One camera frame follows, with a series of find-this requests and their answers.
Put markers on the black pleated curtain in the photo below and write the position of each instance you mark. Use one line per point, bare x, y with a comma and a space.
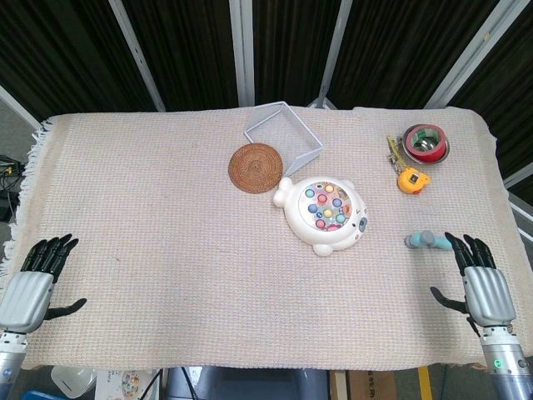
191, 41

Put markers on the white seal fishing toy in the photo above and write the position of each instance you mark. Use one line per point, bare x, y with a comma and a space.
320, 233

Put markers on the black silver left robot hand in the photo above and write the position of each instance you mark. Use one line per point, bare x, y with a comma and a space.
25, 296

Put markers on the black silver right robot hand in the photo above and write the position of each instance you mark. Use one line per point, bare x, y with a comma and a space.
487, 296

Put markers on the round brown rattan coaster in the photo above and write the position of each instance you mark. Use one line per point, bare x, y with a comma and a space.
255, 167

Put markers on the red tape roll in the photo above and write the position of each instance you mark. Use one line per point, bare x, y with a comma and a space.
416, 156

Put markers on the beige waffle-weave tablecloth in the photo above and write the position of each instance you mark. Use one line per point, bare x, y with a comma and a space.
166, 258

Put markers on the colourful toy packaging box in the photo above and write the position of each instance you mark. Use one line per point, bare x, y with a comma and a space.
125, 383

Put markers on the brown cardboard box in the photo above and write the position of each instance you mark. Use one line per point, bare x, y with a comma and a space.
370, 385

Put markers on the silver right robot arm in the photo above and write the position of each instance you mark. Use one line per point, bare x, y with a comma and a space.
504, 358

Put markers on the green tape roll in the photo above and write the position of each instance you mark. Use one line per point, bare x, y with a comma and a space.
425, 133

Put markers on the yellow duck tape measure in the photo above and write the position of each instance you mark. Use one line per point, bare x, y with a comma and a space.
412, 181

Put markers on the white metal frame post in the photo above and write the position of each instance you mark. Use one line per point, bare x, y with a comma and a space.
462, 58
18, 106
242, 54
137, 58
331, 58

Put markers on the teal grey toy hammer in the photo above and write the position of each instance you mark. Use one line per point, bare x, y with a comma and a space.
416, 241

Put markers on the white plastic container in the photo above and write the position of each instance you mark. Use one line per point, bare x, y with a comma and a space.
73, 379

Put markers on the stainless steel bowl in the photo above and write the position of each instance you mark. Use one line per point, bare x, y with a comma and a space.
424, 146

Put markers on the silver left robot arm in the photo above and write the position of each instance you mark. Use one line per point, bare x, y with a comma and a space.
10, 358

